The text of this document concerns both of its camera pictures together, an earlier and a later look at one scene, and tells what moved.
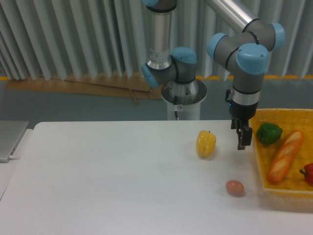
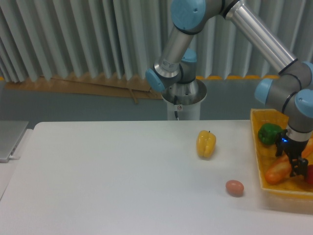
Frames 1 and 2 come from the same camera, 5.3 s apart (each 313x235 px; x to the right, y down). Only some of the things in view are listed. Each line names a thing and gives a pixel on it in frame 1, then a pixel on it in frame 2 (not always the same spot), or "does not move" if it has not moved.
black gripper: [243, 112] → [295, 149]
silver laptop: [11, 132] does not move
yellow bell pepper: [206, 143] does not move
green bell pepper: [269, 133] does not move
